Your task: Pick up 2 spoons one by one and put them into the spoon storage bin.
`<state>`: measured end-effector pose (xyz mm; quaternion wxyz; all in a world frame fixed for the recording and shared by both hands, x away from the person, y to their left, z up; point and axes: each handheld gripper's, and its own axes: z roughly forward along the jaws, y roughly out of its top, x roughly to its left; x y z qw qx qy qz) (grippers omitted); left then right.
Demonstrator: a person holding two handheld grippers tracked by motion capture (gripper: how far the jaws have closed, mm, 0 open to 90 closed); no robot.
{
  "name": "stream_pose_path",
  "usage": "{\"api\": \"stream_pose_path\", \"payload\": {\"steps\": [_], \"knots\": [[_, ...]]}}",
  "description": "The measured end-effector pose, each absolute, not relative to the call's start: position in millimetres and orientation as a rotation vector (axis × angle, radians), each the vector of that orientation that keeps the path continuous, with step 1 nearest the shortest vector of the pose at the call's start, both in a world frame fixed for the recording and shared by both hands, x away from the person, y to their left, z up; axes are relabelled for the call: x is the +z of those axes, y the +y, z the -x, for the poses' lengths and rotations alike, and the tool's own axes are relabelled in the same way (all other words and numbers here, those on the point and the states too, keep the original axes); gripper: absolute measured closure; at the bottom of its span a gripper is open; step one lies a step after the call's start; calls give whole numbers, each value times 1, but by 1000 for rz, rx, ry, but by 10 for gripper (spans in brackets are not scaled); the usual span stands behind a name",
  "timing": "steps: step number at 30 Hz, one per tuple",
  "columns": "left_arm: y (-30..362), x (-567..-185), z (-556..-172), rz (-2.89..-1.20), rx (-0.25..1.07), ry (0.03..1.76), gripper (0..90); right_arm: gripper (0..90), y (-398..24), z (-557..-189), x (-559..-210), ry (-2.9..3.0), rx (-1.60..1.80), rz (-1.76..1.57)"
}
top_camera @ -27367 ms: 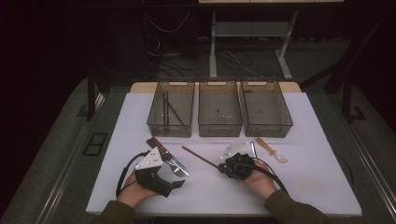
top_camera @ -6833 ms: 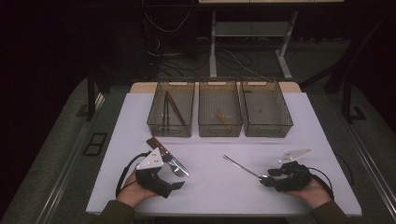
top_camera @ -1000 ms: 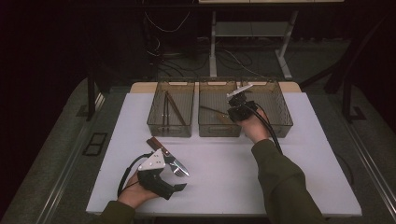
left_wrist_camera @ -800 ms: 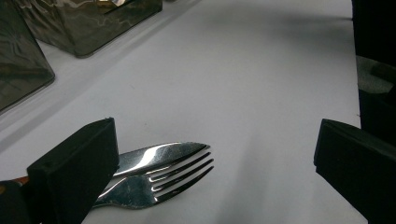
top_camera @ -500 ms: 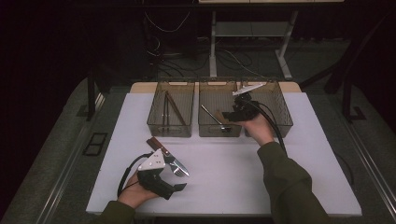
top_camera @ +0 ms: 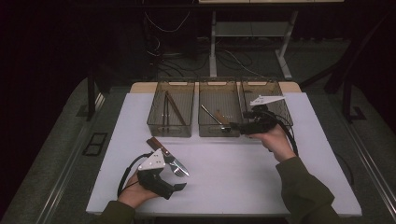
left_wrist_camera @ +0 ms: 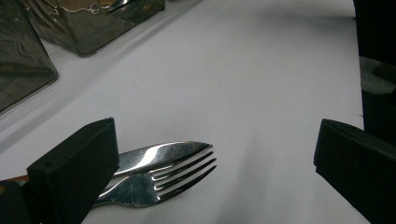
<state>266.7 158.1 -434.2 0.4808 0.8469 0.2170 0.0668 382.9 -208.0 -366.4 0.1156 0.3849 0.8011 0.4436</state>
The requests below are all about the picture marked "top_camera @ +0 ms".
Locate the metal spoon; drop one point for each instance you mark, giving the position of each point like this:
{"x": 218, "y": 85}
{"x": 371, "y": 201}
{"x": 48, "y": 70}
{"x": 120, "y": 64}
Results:
{"x": 210, "y": 113}

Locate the person's left hand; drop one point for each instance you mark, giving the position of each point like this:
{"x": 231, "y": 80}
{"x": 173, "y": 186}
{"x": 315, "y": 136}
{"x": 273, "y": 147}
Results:
{"x": 135, "y": 196}

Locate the metal floor rail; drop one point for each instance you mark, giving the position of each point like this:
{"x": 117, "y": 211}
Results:
{"x": 376, "y": 175}
{"x": 62, "y": 177}

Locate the smoky clear plastic bin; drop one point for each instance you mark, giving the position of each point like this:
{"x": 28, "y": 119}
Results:
{"x": 218, "y": 96}
{"x": 183, "y": 102}
{"x": 264, "y": 87}

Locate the white desk with metal legs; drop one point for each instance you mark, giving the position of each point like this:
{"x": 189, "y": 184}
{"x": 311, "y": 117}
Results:
{"x": 212, "y": 46}

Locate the brown chopstick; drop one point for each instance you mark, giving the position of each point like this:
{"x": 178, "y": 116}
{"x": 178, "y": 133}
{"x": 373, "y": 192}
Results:
{"x": 178, "y": 109}
{"x": 174, "y": 108}

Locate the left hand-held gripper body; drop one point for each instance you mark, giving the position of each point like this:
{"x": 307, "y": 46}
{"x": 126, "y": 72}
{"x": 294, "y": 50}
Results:
{"x": 152, "y": 161}

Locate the black metal stand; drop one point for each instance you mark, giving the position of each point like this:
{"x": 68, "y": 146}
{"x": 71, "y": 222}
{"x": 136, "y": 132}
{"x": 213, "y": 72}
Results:
{"x": 346, "y": 99}
{"x": 91, "y": 93}

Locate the person's right hand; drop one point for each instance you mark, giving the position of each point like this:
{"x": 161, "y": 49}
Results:
{"x": 277, "y": 144}

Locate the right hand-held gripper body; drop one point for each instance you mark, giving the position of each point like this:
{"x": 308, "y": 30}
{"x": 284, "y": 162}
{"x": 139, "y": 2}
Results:
{"x": 263, "y": 126}

